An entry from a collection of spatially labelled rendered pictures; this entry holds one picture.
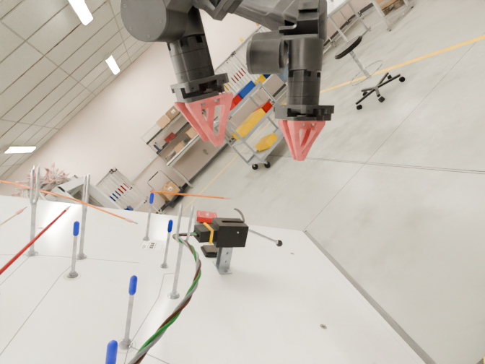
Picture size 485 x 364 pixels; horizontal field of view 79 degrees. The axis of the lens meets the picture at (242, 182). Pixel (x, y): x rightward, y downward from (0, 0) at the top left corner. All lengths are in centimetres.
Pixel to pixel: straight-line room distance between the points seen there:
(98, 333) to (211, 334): 13
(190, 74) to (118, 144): 814
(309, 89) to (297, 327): 37
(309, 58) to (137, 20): 27
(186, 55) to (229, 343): 38
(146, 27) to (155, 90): 824
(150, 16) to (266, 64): 23
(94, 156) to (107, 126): 85
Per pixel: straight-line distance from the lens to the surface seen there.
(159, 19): 38
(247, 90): 449
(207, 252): 59
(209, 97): 43
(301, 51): 53
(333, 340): 47
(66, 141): 881
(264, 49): 54
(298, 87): 52
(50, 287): 50
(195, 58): 45
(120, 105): 862
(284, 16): 59
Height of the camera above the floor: 131
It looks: 16 degrees down
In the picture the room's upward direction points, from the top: 44 degrees counter-clockwise
